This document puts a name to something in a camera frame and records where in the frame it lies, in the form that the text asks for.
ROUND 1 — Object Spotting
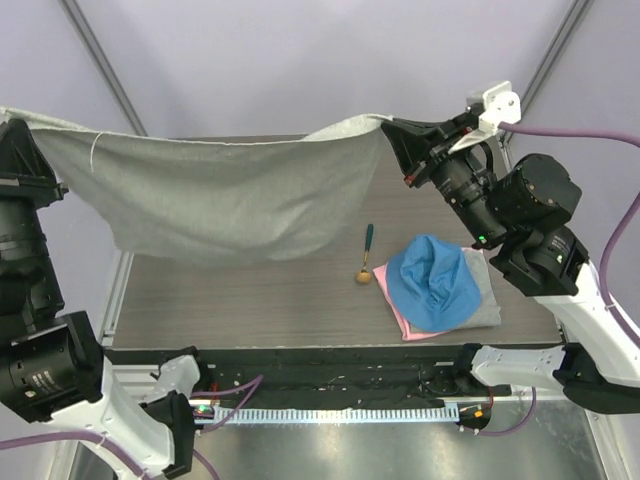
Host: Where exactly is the right aluminium frame post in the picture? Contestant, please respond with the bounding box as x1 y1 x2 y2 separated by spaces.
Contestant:
521 0 594 114

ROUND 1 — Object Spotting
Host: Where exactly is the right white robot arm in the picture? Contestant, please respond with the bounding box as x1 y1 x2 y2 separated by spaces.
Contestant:
382 114 639 414

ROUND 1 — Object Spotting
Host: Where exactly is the grey folded cloth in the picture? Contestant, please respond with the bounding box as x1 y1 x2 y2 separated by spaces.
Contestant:
457 248 502 330

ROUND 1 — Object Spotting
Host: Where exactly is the grey cloth napkin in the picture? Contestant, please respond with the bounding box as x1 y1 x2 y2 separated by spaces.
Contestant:
2 107 387 266

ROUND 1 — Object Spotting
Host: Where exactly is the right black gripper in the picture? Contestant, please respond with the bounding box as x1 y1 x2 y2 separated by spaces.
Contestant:
380 110 500 244

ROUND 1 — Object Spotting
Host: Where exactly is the white slotted cable duct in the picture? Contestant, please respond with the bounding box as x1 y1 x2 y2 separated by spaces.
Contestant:
192 404 460 425

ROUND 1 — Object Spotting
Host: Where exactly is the pink cloth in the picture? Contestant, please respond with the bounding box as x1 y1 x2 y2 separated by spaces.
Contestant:
372 246 476 342

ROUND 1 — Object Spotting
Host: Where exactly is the left aluminium frame post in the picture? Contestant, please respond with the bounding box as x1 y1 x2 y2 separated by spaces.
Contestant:
59 0 147 136

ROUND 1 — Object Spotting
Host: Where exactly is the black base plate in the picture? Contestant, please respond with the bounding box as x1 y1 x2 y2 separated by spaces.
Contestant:
104 345 515 409

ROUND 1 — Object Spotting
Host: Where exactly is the gold spoon green handle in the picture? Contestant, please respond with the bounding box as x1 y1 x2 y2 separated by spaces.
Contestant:
355 224 375 285

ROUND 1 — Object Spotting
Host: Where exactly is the aluminium frame post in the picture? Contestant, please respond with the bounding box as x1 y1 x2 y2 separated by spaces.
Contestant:
59 0 147 136
521 0 594 114

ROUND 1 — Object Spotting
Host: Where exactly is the blue cloth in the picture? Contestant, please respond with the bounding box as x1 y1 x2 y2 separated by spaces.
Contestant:
386 233 483 332

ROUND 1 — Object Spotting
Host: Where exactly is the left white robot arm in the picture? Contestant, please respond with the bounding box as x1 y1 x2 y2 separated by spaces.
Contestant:
1 119 213 479

